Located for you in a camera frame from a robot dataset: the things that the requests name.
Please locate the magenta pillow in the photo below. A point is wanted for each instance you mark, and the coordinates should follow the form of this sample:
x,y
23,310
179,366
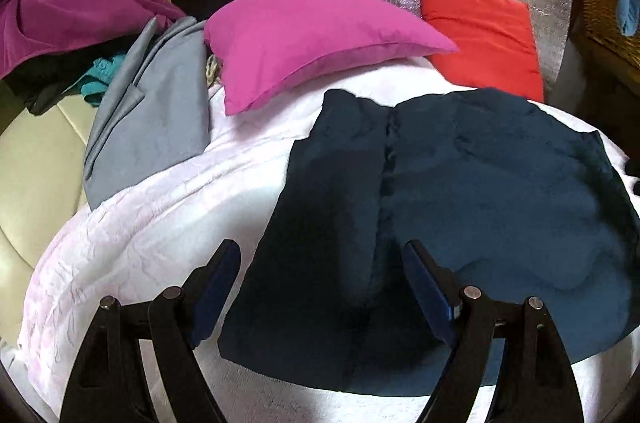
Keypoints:
x,y
310,38

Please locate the red pillow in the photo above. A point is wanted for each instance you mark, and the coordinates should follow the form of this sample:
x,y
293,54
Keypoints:
x,y
485,38

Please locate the navy blue jacket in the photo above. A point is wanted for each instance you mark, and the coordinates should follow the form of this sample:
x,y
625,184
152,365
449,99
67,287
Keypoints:
x,y
500,183

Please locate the cream sofa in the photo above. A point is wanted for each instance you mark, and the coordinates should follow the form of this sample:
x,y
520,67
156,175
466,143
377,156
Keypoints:
x,y
35,183

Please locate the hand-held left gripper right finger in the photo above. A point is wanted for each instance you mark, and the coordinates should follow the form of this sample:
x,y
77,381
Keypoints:
x,y
425,288

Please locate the grey garment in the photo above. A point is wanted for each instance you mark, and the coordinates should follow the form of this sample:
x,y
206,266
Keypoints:
x,y
150,113

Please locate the blue cloth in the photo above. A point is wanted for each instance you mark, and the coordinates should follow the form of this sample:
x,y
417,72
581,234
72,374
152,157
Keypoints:
x,y
627,8

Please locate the magenta cloth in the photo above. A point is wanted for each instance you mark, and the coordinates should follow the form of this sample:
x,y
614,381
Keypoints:
x,y
65,18

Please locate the white blanket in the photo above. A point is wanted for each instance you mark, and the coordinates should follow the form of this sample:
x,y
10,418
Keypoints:
x,y
150,223

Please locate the black garment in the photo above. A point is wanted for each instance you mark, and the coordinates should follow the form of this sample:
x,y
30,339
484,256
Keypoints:
x,y
35,88

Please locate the teal cloth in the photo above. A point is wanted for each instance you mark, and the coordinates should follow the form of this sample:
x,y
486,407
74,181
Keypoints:
x,y
100,85

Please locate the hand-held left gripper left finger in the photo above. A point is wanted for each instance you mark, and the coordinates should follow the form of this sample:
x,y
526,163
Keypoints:
x,y
215,288

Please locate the wicker basket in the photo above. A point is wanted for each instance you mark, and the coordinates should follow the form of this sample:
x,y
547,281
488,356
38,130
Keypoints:
x,y
600,18

